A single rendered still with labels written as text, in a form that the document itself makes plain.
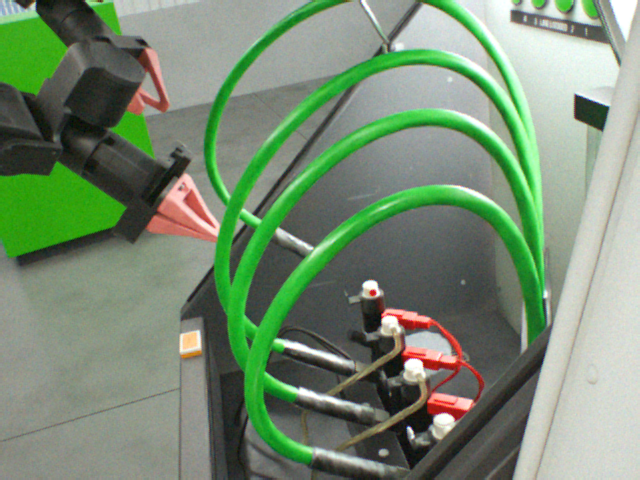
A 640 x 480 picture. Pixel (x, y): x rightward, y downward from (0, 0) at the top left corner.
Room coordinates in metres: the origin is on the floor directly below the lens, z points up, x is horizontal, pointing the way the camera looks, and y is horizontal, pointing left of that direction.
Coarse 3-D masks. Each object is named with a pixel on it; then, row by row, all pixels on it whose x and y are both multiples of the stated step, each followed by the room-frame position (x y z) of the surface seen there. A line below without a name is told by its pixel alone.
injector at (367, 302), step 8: (360, 296) 0.65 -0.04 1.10; (376, 296) 0.64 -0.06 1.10; (360, 304) 0.65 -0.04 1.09; (368, 304) 0.64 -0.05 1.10; (376, 304) 0.64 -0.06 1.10; (384, 304) 0.65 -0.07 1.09; (368, 312) 0.64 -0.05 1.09; (376, 312) 0.64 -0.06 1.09; (368, 320) 0.64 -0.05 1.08; (376, 320) 0.64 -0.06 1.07; (368, 328) 0.64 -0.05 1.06; (376, 328) 0.64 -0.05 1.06; (352, 336) 0.64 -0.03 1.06; (360, 336) 0.65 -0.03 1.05; (360, 344) 0.64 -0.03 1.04; (368, 344) 0.64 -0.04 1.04; (376, 344) 0.64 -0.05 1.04; (376, 352) 0.64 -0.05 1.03; (376, 360) 0.64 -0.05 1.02; (376, 368) 0.65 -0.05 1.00; (384, 392) 0.64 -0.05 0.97; (384, 400) 0.64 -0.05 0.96; (384, 408) 0.64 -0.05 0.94
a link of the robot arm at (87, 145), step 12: (72, 120) 0.64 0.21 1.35; (84, 120) 0.64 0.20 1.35; (72, 132) 0.64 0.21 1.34; (84, 132) 0.64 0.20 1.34; (96, 132) 0.64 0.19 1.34; (108, 132) 0.65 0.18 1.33; (72, 144) 0.63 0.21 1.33; (84, 144) 0.63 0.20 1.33; (96, 144) 0.64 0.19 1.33; (108, 144) 0.65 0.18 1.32; (60, 156) 0.64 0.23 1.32; (72, 156) 0.63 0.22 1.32; (84, 156) 0.63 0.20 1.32; (72, 168) 0.64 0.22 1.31
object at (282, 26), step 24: (336, 0) 0.72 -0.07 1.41; (432, 0) 0.69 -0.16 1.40; (288, 24) 0.74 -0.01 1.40; (480, 24) 0.68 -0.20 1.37; (264, 48) 0.75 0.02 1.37; (240, 72) 0.75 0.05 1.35; (504, 72) 0.68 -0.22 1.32; (216, 96) 0.77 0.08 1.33; (216, 120) 0.77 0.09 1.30; (528, 120) 0.67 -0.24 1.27; (216, 168) 0.77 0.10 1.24; (216, 192) 0.77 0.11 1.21; (240, 216) 0.76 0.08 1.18
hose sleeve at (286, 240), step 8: (280, 232) 0.75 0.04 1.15; (272, 240) 0.75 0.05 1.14; (280, 240) 0.75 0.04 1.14; (288, 240) 0.75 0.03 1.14; (296, 240) 0.75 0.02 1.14; (288, 248) 0.75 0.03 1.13; (296, 248) 0.74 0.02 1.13; (304, 248) 0.74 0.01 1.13; (312, 248) 0.75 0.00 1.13; (304, 256) 0.74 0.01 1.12
